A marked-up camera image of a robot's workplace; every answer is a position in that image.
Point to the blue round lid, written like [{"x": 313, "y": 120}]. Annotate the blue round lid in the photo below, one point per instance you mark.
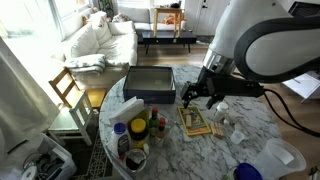
[{"x": 247, "y": 172}]

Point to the wooden chair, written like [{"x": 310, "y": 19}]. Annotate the wooden chair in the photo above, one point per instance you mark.
[{"x": 65, "y": 83}]

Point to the dark door mat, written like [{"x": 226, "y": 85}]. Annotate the dark door mat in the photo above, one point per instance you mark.
[{"x": 204, "y": 41}]

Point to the small wooden block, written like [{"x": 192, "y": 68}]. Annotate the small wooden block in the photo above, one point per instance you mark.
[{"x": 188, "y": 120}]

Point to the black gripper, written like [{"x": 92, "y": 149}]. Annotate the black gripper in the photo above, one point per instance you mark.
[{"x": 233, "y": 87}]

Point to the long white sofa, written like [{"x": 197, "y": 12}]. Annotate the long white sofa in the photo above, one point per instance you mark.
[{"x": 110, "y": 46}]

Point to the white tape roll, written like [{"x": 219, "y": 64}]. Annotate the white tape roll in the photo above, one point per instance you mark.
[{"x": 29, "y": 173}]

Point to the white shelf unit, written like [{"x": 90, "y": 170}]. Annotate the white shelf unit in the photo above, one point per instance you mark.
[{"x": 303, "y": 84}]

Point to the white curtain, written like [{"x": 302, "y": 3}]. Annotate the white curtain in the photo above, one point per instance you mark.
[{"x": 20, "y": 100}]

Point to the clear floor storage bin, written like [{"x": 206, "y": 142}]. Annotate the clear floor storage bin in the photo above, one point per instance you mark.
[{"x": 50, "y": 160}]

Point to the dark blue open box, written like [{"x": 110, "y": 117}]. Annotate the dark blue open box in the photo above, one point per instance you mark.
[{"x": 150, "y": 81}]

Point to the dark jar with yellow lid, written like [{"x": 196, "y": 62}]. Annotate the dark jar with yellow lid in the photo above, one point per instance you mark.
[{"x": 138, "y": 130}]

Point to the patterned dark rug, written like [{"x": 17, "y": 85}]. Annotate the patterned dark rug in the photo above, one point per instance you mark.
[{"x": 96, "y": 160}]

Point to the white cup with dark contents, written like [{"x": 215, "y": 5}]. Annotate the white cup with dark contents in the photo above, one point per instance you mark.
[{"x": 135, "y": 160}]

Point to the small white chair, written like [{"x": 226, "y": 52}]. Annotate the small white chair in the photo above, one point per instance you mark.
[{"x": 80, "y": 113}]

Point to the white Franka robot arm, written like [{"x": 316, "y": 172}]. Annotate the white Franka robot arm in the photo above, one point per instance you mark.
[{"x": 260, "y": 36}]

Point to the white paper stack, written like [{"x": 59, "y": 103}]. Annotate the white paper stack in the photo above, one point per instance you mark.
[{"x": 126, "y": 110}]

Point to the yellow animal picture book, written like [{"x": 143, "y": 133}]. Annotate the yellow animal picture book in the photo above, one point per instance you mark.
[{"x": 196, "y": 123}]

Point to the tall wooden side table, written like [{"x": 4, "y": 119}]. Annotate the tall wooden side table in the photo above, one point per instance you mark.
[{"x": 168, "y": 10}]

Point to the grey white folded blanket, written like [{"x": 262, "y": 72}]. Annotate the grey white folded blanket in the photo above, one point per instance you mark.
[{"x": 85, "y": 63}]

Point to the orange toy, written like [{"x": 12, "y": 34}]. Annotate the orange toy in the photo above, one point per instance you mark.
[{"x": 171, "y": 20}]

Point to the white bottle with blue cap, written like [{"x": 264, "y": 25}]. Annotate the white bottle with blue cap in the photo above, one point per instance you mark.
[{"x": 120, "y": 141}]

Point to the large clear plastic pitcher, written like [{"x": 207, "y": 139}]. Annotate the large clear plastic pitcher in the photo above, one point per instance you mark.
[{"x": 280, "y": 160}]

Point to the small clear measuring cup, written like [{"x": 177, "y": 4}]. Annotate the small clear measuring cup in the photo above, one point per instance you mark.
[{"x": 236, "y": 137}]

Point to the white door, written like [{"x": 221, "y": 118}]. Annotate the white door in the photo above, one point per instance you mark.
[{"x": 210, "y": 16}]

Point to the black coffee table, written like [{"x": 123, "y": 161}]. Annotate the black coffee table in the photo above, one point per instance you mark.
[{"x": 168, "y": 36}]

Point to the short white sofa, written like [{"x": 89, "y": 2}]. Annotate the short white sofa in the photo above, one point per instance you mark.
[{"x": 135, "y": 16}]

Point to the ribbed wooden block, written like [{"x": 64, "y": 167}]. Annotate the ribbed wooden block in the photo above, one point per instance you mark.
[{"x": 217, "y": 130}]

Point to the clear plastic organizer bin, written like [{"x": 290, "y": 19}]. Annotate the clear plastic organizer bin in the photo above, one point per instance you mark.
[{"x": 168, "y": 133}]

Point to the brown sauce bottle red cap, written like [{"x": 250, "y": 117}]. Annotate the brown sauce bottle red cap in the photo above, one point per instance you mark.
[{"x": 161, "y": 128}]

